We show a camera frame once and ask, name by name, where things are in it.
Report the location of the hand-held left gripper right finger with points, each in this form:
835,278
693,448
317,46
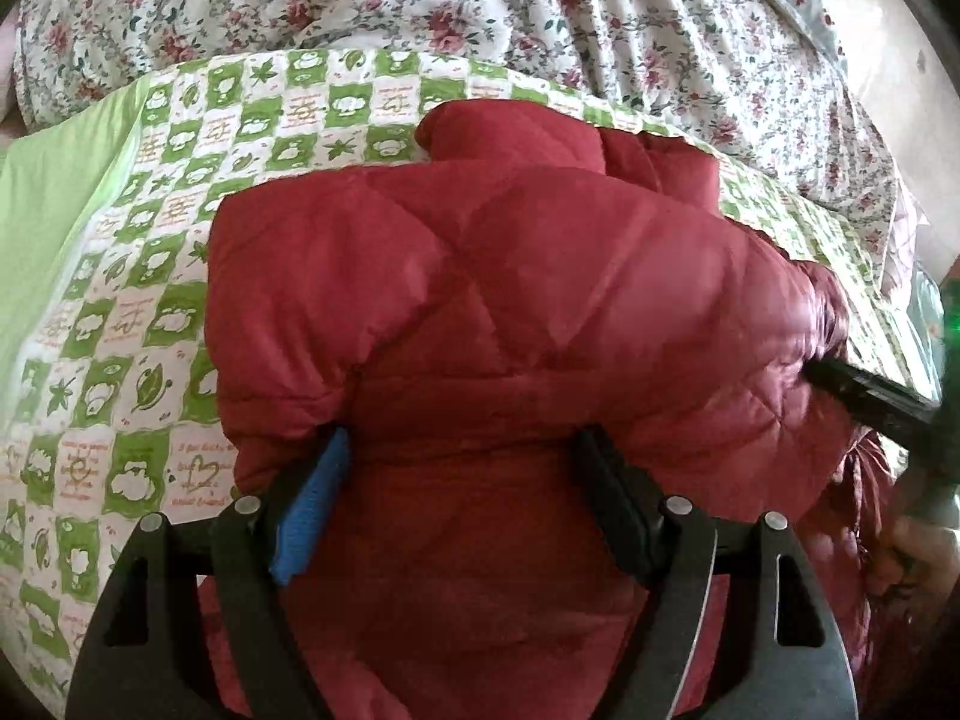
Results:
611,499

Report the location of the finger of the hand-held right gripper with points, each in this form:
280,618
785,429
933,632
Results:
870,390

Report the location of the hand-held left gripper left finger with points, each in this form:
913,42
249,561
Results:
311,517

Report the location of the red quilted jacket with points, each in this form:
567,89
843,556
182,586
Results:
517,360

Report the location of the person's right hand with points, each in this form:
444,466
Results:
911,551

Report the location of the pink plaid cloth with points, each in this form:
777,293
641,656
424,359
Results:
904,232

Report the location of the green checkered printed blanket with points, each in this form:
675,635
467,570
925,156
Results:
112,360

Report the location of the floral quilt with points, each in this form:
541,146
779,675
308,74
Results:
465,7

